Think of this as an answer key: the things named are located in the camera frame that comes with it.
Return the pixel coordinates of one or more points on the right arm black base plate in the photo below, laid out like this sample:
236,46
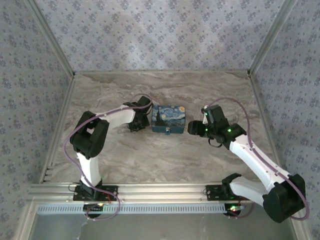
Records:
213,192

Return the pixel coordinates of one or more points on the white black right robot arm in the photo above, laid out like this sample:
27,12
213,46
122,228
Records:
252,155

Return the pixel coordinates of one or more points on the aluminium mounting rail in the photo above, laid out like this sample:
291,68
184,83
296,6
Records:
160,192

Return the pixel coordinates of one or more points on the left controller board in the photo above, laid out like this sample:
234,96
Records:
93,208

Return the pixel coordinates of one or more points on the starry night painted tin box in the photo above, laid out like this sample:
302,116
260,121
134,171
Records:
168,116

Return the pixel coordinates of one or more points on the right controller board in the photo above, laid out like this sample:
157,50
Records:
233,208

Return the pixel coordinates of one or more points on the aluminium frame post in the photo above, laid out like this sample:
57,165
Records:
269,37
52,37

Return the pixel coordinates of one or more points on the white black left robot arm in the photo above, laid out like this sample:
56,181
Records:
91,165

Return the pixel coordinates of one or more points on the controller board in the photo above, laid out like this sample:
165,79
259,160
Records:
233,208
93,208

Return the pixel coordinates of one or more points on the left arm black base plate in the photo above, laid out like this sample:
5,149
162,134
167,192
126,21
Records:
110,193

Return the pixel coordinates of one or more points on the aluminium long table rail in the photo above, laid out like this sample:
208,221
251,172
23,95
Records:
162,72

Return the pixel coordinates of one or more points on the small teal padlock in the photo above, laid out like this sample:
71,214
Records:
168,131

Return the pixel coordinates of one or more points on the aluminium side table rail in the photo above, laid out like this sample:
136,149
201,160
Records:
263,112
59,127

